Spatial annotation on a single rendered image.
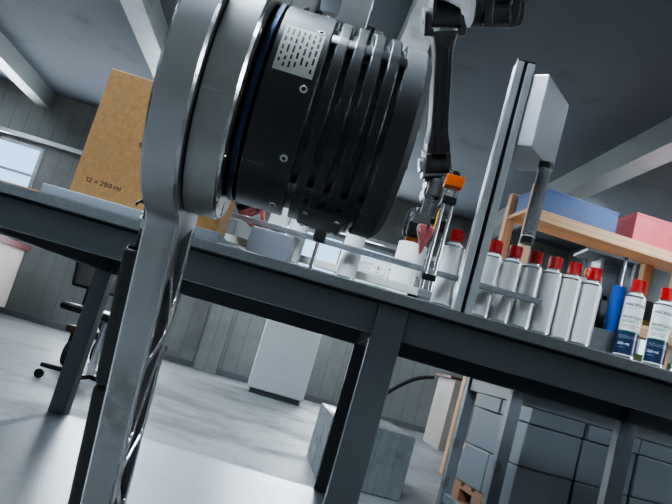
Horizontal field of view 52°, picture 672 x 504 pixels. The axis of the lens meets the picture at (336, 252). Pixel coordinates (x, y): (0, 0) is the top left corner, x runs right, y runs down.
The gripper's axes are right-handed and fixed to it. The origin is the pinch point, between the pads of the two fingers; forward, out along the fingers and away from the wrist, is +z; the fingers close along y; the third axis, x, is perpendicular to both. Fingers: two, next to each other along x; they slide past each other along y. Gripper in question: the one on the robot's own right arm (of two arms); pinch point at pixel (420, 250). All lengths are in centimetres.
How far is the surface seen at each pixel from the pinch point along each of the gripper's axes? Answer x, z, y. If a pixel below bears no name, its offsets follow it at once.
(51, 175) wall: -757, -94, 453
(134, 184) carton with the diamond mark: 46, 12, 63
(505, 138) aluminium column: 22.2, -28.1, -10.3
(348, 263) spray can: 8.3, 10.0, 17.4
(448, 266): 8.4, 3.4, -7.2
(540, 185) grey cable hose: 17.9, -20.7, -22.3
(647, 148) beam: -341, -194, -181
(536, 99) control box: 23.7, -39.1, -14.8
